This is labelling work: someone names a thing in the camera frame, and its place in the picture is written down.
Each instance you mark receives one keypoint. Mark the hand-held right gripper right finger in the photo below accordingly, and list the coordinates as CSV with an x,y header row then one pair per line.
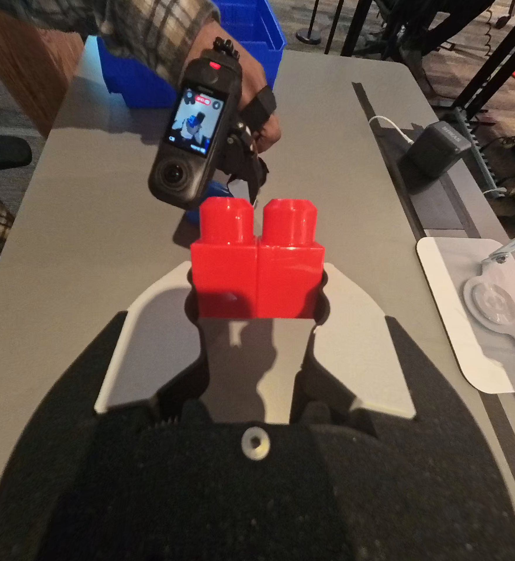
x,y
358,350

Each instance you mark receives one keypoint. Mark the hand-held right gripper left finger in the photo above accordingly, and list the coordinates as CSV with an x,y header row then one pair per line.
x,y
152,346

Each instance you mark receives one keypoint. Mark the blue mega block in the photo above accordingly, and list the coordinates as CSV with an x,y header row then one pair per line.
x,y
220,189

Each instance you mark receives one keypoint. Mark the red mega block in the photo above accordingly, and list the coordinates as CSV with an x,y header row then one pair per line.
x,y
257,276

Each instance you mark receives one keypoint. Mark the blue divided plastic bin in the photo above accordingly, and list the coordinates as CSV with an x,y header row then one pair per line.
x,y
253,26

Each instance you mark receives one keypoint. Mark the person's left hand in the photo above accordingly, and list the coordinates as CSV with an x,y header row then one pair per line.
x,y
251,76

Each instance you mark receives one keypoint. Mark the white pad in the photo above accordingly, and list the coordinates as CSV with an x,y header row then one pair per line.
x,y
446,298

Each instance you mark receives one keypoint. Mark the round black stand base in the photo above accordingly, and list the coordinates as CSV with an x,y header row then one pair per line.
x,y
309,36

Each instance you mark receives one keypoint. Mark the wooden pillar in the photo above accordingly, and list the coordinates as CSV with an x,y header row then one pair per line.
x,y
20,65

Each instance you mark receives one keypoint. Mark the dark grey power adapter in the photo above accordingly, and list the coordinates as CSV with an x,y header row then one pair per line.
x,y
435,149

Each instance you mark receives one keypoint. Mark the black tripod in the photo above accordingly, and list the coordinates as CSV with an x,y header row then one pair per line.
x,y
355,24

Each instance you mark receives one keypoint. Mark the toothed metal rail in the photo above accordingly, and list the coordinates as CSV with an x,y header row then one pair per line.
x,y
481,157

